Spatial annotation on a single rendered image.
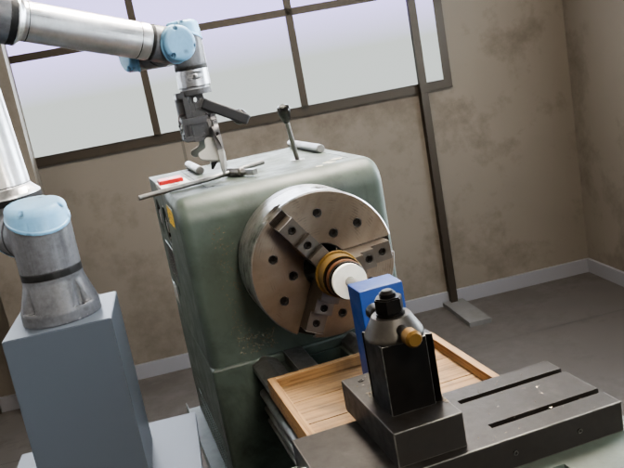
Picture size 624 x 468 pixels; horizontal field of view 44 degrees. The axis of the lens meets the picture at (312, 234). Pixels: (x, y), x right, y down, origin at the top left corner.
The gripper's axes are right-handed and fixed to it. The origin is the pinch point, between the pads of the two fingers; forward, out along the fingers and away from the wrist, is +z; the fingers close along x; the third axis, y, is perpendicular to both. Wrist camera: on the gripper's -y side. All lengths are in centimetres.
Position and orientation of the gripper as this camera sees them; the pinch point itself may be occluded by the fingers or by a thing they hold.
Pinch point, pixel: (221, 171)
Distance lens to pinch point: 187.0
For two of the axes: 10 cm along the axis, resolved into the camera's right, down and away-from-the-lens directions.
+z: 1.8, 9.6, 2.2
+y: -9.4, 2.3, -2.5
